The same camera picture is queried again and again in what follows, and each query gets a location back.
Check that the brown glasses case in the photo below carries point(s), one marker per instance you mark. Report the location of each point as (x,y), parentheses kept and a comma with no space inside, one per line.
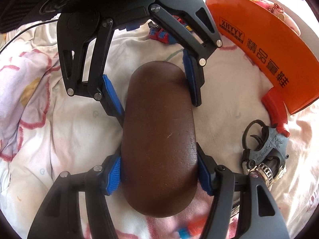
(158,156)

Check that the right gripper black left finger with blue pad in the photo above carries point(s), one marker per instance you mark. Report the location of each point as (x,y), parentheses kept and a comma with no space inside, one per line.
(59,214)

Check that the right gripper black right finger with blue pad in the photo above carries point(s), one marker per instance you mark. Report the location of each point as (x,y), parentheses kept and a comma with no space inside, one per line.
(259,215)

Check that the orange shoe box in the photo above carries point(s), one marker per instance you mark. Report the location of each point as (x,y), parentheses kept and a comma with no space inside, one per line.
(280,54)

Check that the red plastic handle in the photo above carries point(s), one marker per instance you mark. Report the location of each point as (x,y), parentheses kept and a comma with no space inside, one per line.
(276,109)

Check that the grey tool with black ring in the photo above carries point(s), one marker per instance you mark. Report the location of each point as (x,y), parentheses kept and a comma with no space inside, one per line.
(268,159)

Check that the floral white bed sheet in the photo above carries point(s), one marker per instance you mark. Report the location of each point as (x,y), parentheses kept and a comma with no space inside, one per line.
(44,131)

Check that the pink plush toy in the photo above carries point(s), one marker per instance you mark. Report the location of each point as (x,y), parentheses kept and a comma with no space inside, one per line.
(279,12)

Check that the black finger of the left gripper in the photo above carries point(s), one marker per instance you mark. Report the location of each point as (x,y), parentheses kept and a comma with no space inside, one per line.
(191,24)
(83,44)

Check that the red blue toy car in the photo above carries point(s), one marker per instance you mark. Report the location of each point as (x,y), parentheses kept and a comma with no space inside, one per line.
(156,32)

